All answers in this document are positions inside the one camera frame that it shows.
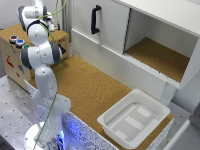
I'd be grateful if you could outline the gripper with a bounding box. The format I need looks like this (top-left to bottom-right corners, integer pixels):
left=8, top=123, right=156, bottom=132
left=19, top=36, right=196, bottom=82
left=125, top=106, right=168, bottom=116
left=45, top=13, right=62, bottom=32

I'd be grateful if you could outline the green button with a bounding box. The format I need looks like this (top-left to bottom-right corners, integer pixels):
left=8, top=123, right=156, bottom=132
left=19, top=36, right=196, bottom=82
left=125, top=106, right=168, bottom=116
left=21, top=43, right=32, bottom=51

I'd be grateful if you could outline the blue button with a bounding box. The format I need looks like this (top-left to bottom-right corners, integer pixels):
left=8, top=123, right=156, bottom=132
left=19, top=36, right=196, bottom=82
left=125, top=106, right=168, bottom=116
left=15, top=38, right=26, bottom=48

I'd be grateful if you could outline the red button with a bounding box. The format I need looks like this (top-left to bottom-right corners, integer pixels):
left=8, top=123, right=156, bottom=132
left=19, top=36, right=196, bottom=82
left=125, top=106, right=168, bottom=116
left=9, top=34, right=19, bottom=44

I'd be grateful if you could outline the white sliding door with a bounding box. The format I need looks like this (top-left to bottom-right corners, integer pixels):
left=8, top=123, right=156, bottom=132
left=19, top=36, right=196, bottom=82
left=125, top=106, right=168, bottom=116
left=72, top=0, right=131, bottom=56

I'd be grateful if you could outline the white cabinet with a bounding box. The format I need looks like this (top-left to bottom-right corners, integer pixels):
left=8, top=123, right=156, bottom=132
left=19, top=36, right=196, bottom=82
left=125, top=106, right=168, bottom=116
left=70, top=0, right=200, bottom=108

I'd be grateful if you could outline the white plastic box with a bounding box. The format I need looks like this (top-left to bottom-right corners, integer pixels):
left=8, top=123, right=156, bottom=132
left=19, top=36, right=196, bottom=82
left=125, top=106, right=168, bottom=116
left=96, top=88, right=172, bottom=150

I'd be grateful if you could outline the black door handle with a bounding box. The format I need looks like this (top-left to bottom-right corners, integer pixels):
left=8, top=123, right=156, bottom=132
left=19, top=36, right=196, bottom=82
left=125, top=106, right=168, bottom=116
left=90, top=4, right=102, bottom=36

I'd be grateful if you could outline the green cable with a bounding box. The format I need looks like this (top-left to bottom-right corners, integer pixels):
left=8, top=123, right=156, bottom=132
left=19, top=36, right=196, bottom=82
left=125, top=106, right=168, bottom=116
left=32, top=0, right=70, bottom=148

